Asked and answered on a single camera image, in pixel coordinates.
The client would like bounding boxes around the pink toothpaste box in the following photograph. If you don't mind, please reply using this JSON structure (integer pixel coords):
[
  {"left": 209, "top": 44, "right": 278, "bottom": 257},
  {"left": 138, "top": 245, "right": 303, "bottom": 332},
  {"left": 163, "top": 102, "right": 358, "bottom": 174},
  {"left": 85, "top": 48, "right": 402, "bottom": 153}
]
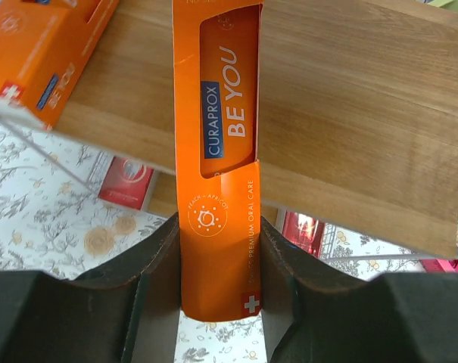
[{"left": 420, "top": 259, "right": 458, "bottom": 273}]

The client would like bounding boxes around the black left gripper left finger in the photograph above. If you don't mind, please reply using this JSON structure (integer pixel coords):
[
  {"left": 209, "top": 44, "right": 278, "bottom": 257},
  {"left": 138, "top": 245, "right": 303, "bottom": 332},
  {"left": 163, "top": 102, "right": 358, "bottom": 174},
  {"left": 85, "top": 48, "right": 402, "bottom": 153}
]
[{"left": 0, "top": 216, "right": 181, "bottom": 362}]

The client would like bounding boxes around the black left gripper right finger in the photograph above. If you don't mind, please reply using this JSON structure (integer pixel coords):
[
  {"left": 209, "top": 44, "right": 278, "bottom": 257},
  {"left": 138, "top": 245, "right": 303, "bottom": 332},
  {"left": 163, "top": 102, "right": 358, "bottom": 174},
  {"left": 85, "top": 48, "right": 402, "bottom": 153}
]
[{"left": 260, "top": 221, "right": 458, "bottom": 362}]

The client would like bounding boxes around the orange toothpaste box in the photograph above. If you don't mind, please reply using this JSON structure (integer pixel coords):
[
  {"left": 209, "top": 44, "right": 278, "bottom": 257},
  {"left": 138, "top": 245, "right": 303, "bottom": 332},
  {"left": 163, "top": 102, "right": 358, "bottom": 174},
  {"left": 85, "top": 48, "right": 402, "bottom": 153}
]
[
  {"left": 172, "top": 1, "right": 263, "bottom": 322},
  {"left": 0, "top": 0, "right": 118, "bottom": 129}
]

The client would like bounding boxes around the red 3D toothpaste box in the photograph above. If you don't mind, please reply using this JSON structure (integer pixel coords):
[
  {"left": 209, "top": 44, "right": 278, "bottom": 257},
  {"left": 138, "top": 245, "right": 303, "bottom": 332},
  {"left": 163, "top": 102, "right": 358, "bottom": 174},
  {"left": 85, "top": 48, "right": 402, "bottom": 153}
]
[{"left": 98, "top": 157, "right": 158, "bottom": 210}]

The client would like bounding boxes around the white wire wooden shelf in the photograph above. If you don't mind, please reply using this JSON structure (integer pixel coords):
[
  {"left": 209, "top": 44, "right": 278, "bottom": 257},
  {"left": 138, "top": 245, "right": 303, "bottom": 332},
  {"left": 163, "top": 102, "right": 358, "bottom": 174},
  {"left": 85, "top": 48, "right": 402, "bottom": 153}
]
[{"left": 0, "top": 0, "right": 458, "bottom": 265}]

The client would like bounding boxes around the floral table mat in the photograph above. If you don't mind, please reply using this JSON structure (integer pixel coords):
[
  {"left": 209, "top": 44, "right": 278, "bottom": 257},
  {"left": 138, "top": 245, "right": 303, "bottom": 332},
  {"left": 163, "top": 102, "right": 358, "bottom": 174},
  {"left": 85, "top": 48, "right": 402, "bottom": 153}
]
[{"left": 0, "top": 123, "right": 424, "bottom": 362}]

